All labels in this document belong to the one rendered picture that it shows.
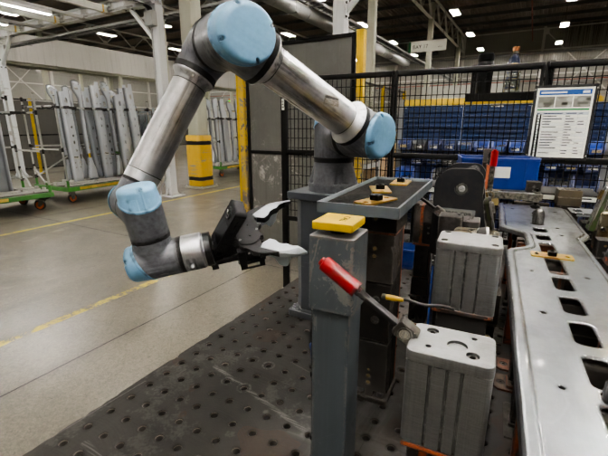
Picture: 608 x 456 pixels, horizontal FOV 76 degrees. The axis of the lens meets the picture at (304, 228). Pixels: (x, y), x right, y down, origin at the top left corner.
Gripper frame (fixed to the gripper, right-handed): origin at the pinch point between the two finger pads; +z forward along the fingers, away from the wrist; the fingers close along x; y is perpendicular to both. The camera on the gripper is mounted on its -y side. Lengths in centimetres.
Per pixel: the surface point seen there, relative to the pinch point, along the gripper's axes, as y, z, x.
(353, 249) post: -19.2, 2.1, 23.9
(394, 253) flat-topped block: 0.3, 15.8, 12.8
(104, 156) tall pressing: 399, -244, -630
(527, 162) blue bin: 43, 106, -45
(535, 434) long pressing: -19, 11, 50
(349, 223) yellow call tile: -21.2, 2.4, 21.2
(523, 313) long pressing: -4.2, 28.6, 32.5
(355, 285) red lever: -22.0, -0.4, 31.1
